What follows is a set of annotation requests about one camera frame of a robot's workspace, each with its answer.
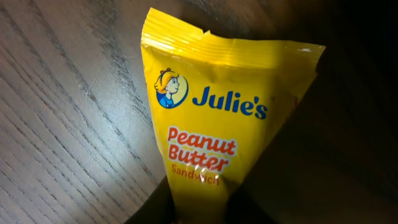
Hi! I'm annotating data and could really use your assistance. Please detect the yellow orange snack packet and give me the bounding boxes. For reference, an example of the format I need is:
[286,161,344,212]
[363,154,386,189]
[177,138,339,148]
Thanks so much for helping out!
[141,8,325,223]

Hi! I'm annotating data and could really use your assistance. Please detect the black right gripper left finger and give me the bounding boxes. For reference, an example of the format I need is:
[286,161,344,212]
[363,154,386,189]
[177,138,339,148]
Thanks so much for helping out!
[124,176,175,224]

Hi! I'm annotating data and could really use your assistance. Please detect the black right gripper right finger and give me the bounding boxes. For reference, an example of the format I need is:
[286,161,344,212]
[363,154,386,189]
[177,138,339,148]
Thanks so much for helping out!
[243,47,397,223]

